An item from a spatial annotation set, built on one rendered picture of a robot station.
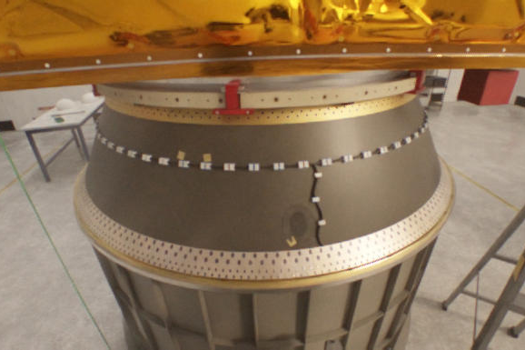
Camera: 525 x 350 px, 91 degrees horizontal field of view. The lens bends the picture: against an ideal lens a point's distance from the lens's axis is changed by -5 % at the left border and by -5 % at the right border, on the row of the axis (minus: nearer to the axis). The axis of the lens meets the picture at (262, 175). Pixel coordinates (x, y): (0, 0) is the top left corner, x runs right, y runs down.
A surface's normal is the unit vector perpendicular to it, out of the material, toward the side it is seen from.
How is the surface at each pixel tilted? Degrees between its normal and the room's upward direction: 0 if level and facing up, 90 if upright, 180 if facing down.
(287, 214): 62
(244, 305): 90
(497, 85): 90
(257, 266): 43
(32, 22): 92
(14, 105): 90
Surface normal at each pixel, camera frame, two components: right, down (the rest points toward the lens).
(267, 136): 0.01, 0.01
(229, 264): -0.08, -0.32
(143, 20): 0.16, 0.46
